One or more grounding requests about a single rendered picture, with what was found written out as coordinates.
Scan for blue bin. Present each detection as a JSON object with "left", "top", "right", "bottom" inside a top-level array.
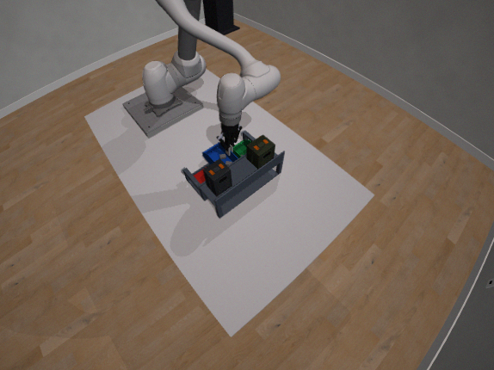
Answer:
[{"left": 202, "top": 142, "right": 238, "bottom": 164}]

